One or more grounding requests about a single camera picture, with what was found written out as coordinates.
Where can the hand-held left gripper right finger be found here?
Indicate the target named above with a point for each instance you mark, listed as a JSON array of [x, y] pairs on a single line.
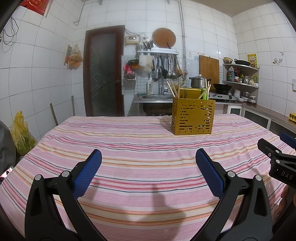
[[210, 173]]

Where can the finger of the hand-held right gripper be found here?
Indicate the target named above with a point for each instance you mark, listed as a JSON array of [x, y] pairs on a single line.
[[268, 149], [289, 141]]

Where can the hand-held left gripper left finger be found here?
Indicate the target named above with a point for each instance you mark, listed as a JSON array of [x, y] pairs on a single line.
[[89, 171]]

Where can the yellow perforated utensil holder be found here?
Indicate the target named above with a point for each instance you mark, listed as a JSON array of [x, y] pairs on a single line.
[[192, 115]]

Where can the green spoon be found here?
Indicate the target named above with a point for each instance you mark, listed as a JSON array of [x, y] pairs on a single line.
[[204, 93]]

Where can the row of hanging kitchen utensils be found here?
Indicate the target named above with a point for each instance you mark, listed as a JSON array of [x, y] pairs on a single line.
[[170, 68]]

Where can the person's right hand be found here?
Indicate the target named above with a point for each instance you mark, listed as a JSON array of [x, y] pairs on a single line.
[[284, 201]]

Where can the egg tray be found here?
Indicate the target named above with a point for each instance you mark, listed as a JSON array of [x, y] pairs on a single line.
[[292, 115]]

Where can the kitchen counter cabinet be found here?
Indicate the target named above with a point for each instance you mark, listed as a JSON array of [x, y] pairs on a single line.
[[261, 115]]

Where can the pink striped tablecloth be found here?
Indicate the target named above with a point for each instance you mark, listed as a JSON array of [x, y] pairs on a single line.
[[138, 148]]

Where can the stack of white bowls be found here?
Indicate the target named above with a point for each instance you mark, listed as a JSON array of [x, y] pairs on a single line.
[[237, 93]]

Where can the leaning wooden stick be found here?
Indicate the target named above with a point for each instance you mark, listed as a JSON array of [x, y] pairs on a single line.
[[73, 105], [53, 114]]

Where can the steel gas stove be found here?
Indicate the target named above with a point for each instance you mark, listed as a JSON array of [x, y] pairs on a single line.
[[224, 97]]

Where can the yellow plastic bag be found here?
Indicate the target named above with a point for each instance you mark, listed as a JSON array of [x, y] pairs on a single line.
[[22, 136]]

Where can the black wok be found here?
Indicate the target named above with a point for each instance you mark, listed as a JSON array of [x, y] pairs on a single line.
[[222, 87]]

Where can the smartphone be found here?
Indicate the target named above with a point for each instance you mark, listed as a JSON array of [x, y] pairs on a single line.
[[6, 173]]

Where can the cooking oil bottle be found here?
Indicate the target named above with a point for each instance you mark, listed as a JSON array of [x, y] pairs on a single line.
[[230, 75]]

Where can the grey sack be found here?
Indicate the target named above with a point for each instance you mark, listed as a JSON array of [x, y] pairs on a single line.
[[5, 148]]

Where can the black pan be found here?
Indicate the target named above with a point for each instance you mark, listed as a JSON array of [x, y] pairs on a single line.
[[241, 62]]

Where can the steel cooking pot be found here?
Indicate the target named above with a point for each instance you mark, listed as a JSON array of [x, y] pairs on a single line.
[[197, 82]]

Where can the steel sink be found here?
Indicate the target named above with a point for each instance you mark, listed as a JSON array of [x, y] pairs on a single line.
[[157, 96]]

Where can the ceramic bowl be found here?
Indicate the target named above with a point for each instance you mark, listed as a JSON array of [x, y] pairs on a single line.
[[228, 60]]

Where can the dark wooden glass door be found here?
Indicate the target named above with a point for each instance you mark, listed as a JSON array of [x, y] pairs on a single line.
[[104, 74]]

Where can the rectangular wooden cutting board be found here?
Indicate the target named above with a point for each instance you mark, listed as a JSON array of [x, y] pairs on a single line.
[[209, 68]]

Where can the white dish soap bottle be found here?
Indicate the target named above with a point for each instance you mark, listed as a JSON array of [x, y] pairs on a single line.
[[150, 87]]

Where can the pink hanging cloth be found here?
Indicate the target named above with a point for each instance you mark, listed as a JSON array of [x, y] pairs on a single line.
[[129, 67]]

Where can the metal faucet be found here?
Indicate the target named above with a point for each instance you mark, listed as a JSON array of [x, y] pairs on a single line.
[[159, 71]]

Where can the hanging orange plastic bag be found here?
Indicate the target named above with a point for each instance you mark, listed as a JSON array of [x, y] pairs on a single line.
[[74, 58]]

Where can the white hanging cloth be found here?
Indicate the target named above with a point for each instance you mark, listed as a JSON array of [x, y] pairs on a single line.
[[145, 62]]

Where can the knife and chopstick caddy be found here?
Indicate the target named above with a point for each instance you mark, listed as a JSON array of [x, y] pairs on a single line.
[[147, 46]]

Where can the round wooden board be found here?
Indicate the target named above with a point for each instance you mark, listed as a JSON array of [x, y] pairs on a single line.
[[163, 37]]

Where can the wall hook stickers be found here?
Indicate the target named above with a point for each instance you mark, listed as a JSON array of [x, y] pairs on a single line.
[[276, 60]]

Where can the corner wall shelf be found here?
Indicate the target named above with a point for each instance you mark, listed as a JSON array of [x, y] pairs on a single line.
[[242, 67]]

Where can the yellow wall poster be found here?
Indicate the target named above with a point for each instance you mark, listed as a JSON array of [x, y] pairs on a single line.
[[252, 60]]

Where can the metal wall rack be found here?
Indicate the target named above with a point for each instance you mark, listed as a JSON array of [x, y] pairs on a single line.
[[157, 52]]

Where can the white wall control box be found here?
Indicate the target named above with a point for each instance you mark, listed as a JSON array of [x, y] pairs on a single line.
[[132, 40]]

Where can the vertical wall pipe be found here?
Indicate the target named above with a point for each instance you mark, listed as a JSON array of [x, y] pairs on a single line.
[[182, 34]]

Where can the red wall poster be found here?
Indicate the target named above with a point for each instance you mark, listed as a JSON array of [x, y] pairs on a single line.
[[37, 5]]

